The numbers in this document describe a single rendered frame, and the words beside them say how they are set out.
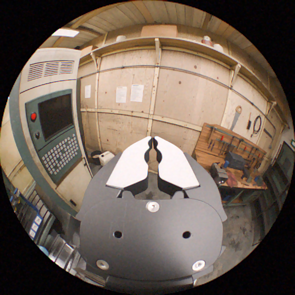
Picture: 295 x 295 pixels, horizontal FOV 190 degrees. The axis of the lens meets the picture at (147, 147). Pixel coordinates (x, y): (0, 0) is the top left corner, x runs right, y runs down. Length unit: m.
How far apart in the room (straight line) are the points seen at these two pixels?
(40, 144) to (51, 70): 0.54
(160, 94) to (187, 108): 0.47
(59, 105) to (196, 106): 1.65
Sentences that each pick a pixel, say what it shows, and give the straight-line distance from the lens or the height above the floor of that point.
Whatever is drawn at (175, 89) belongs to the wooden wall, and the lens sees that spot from 1.54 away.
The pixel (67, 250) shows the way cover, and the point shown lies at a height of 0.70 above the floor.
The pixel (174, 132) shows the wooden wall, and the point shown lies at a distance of 1.64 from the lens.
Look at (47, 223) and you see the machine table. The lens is 1.11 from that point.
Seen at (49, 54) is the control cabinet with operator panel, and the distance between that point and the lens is 0.92.
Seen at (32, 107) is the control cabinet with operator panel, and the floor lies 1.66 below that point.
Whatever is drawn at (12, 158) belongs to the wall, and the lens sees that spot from 1.93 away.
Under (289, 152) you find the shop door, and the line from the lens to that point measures 3.73.
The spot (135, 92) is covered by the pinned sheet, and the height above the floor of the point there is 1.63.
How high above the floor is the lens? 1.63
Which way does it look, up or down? 32 degrees down
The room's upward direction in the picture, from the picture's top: 8 degrees clockwise
